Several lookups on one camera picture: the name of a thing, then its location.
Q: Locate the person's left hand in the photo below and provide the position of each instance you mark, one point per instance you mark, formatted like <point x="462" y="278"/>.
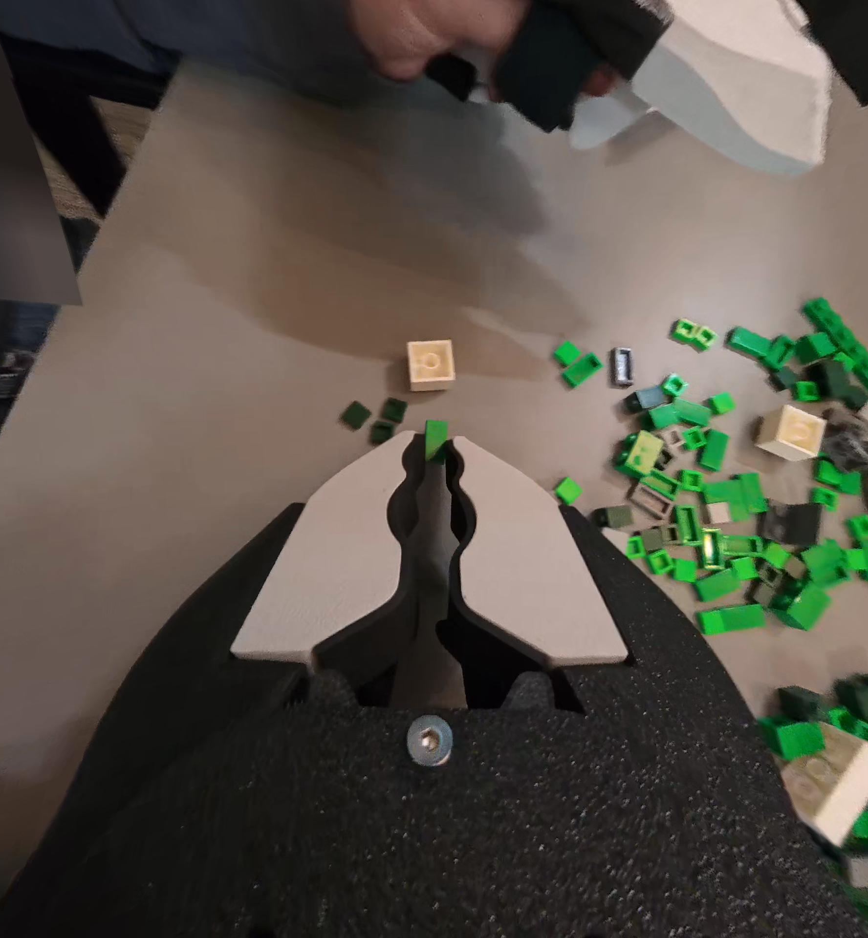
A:
<point x="427" y="29"/>

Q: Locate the small grey frame tile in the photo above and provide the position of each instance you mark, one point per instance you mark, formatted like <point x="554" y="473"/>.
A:
<point x="624" y="366"/>

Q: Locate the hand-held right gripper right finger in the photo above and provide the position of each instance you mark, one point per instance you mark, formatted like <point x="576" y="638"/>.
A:
<point x="536" y="579"/>

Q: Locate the white long brick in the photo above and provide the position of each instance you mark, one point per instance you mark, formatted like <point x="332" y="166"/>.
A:
<point x="837" y="788"/>

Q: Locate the grey desk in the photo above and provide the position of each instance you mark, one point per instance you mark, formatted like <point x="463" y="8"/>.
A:
<point x="258" y="308"/>

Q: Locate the long narrow green plate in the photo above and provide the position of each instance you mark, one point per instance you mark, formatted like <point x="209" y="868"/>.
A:
<point x="855" y="359"/>

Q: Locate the bright green tile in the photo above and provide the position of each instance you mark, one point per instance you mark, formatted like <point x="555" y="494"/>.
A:
<point x="435" y="434"/>

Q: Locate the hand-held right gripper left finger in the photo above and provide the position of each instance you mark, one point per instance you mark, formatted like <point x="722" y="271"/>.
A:
<point x="317" y="571"/>

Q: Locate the dark green tile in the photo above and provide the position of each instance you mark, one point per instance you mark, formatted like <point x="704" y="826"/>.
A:
<point x="395" y="409"/>
<point x="355" y="415"/>
<point x="381" y="432"/>

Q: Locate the white square brick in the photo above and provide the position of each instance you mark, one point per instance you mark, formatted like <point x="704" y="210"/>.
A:
<point x="431" y="365"/>
<point x="789" y="432"/>

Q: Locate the person's left forearm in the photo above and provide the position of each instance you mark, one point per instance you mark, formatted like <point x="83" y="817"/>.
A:
<point x="185" y="29"/>

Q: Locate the pile of small green bricks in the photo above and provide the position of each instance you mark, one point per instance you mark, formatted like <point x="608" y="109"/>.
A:
<point x="727" y="623"/>

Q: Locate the dark grey holed brick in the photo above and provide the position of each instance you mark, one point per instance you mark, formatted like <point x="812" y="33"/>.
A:
<point x="848" y="445"/>

